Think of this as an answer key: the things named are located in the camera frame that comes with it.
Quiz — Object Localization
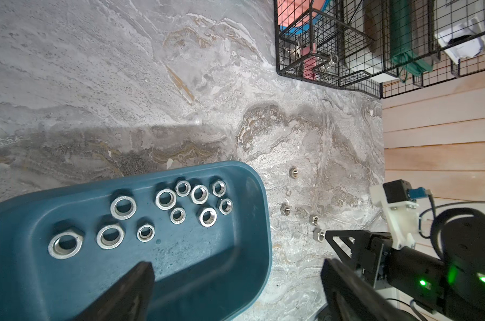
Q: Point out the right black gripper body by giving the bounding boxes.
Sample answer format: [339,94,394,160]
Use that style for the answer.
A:
[325,230,392,287]

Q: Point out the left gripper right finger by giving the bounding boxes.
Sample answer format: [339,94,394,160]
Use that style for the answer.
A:
[321,259,416,321]

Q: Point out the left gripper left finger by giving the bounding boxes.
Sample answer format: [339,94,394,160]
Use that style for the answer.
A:
[74,262,154,320]

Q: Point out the teal plastic storage box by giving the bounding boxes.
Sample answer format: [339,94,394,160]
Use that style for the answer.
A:
[0,161,272,320]

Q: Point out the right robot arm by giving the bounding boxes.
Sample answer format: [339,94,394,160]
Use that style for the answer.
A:
[321,207,485,320]

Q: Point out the pink binder clip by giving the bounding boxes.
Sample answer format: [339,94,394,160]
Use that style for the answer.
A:
[301,43,317,80]

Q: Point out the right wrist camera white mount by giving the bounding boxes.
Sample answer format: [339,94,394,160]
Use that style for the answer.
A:
[369,180,432,250]

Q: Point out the black wire desk organizer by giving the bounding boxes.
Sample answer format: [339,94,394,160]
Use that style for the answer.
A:
[274,0,485,98]

